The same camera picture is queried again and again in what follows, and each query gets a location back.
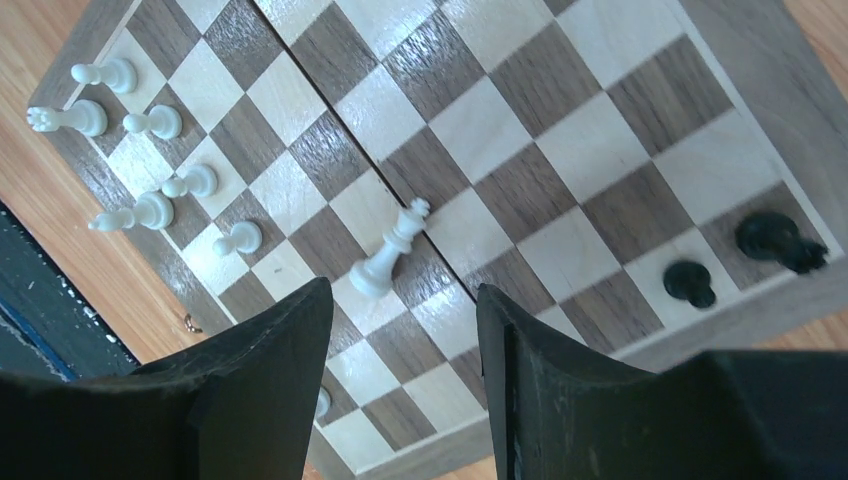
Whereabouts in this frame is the black knight on board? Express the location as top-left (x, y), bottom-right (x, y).
top-left (734, 211), bottom-right (829, 275)

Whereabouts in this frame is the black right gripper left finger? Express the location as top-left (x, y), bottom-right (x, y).
top-left (1, 277), bottom-right (334, 479)

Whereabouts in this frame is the white pawn chess piece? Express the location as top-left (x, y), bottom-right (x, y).
top-left (212, 221), bottom-right (263, 257)

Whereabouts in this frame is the black pawn on board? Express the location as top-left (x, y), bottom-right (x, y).
top-left (662, 260), bottom-right (716, 310)

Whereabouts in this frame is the white queen chess piece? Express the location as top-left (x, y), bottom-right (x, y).
top-left (26, 99), bottom-right (108, 137)

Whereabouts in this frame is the wooden chess board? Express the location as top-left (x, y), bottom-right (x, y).
top-left (30, 1), bottom-right (847, 479)

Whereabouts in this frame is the white king chess piece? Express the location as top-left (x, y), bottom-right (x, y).
top-left (349, 197), bottom-right (430, 299)

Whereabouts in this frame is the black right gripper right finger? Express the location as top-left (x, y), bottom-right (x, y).
top-left (476, 284), bottom-right (847, 479)

